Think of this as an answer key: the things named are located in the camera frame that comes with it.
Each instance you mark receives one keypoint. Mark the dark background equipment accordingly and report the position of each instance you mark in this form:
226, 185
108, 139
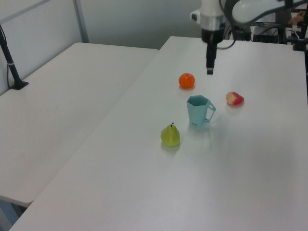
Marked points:
267, 32

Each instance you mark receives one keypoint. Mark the green pear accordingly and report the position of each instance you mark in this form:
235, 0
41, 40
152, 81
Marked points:
170, 136

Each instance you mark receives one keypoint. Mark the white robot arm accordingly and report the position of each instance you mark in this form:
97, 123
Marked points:
211, 14

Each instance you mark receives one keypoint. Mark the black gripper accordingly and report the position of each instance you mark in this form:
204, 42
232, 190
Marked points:
212, 36

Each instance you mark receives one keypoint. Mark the black clamp stand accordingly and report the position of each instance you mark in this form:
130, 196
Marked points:
300, 38

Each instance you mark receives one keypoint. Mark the red and cream peach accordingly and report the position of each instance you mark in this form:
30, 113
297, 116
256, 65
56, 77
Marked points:
234, 98

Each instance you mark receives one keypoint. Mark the light blue faceted mug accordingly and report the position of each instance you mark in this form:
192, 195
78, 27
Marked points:
197, 113

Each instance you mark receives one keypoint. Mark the white side table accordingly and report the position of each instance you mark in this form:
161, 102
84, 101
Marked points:
55, 101

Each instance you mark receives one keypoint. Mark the orange mandarin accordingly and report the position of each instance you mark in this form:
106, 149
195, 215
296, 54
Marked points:
187, 80

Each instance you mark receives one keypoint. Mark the grey partition frame post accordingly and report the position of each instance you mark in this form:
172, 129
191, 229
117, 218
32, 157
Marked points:
80, 21

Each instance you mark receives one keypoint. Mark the black camera stand pole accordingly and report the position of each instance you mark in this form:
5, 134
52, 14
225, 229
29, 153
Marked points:
12, 67

